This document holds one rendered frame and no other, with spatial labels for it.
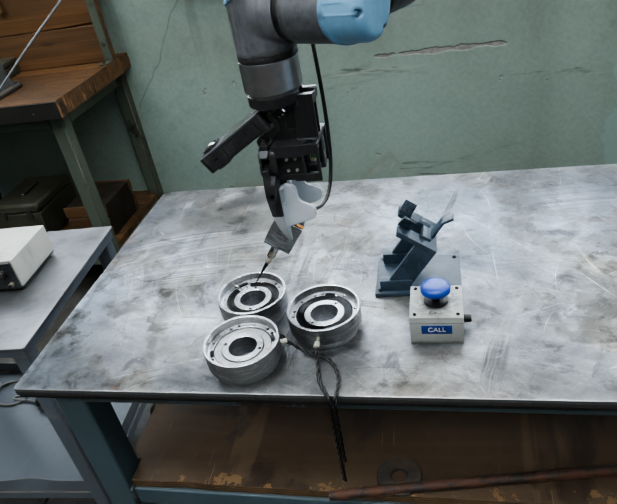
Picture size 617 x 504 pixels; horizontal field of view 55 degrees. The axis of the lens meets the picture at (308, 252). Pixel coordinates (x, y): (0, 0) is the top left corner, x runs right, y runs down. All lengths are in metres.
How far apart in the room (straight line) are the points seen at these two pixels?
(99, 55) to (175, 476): 1.81
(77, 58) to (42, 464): 1.53
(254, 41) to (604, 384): 0.57
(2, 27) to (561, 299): 2.31
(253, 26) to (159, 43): 1.83
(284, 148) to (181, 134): 1.89
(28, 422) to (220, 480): 0.92
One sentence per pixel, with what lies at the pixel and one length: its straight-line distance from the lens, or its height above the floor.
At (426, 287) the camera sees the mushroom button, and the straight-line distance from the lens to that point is 0.80.
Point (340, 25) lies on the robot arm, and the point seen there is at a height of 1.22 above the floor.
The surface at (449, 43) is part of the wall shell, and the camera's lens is 2.33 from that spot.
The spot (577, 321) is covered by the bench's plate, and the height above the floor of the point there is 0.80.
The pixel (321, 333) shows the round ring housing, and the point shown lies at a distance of 0.81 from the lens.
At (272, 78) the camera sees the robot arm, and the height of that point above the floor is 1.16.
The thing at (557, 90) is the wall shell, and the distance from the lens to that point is 2.43.
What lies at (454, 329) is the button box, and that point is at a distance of 0.81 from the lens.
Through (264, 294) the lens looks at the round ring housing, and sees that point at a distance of 0.92.
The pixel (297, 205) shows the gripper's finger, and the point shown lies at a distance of 0.81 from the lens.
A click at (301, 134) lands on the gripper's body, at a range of 0.78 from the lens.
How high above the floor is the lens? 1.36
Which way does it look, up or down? 32 degrees down
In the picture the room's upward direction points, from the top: 11 degrees counter-clockwise
